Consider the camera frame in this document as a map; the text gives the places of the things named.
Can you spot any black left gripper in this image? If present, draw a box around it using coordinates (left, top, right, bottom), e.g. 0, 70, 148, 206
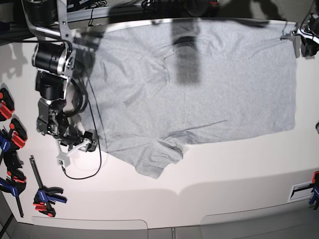
299, 33, 319, 57

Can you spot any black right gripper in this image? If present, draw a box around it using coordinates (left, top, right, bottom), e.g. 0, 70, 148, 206
74, 129, 98, 152

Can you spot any grey T-shirt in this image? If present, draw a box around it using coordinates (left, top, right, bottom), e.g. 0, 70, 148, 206
74, 20, 296, 179

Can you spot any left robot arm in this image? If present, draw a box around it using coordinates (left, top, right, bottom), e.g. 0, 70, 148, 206
297, 0, 319, 57

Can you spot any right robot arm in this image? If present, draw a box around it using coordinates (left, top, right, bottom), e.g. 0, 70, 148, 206
22, 0, 97, 152

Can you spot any blue bar clamp lying flat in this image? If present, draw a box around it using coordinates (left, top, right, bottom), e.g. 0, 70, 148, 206
29, 155, 67, 218

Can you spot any blue red clamp middle left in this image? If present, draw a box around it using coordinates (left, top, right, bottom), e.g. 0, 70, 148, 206
0, 118, 27, 161

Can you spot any blue red clamp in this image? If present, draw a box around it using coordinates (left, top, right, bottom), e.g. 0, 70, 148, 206
0, 118, 27, 161
0, 150, 27, 218

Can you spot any blue red clamp lower left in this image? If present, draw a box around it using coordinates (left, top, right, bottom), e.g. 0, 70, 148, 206
0, 150, 27, 218

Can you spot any red black clamp top left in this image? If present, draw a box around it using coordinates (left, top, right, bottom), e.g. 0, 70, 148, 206
0, 88, 15, 121

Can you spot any white label sticker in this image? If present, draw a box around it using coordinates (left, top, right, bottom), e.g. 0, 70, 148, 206
288, 181, 314, 203

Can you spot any blue clamp at right edge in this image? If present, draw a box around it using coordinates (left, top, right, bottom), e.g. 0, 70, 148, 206
309, 171, 319, 210

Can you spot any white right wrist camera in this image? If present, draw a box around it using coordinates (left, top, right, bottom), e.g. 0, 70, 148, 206
56, 152, 70, 168

